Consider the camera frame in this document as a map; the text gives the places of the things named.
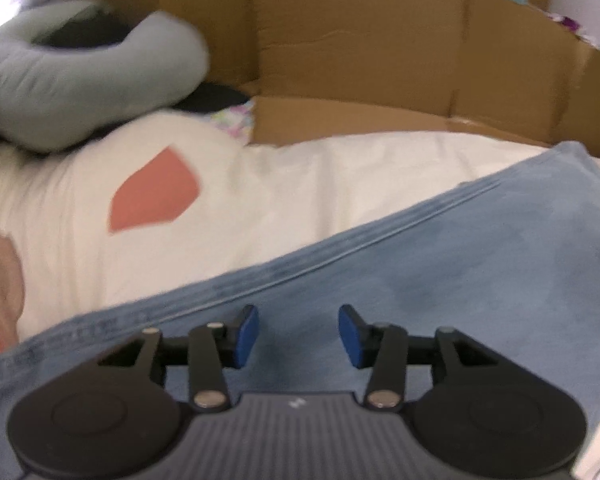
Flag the black garment inside neck pillow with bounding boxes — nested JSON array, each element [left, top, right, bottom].
[[38, 10, 250, 114]]

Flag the brown cardboard barrier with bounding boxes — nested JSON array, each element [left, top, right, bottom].
[[105, 0, 600, 157]]

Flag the light blue denim pants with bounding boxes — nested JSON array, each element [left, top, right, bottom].
[[0, 142, 600, 479]]

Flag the cream bear print bedsheet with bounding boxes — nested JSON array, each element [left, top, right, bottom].
[[0, 112, 541, 353]]

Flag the pink refill pouch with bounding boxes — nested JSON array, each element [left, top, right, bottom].
[[546, 12, 600, 50]]

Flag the grey neck pillow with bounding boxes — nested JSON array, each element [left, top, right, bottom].
[[0, 0, 210, 153]]

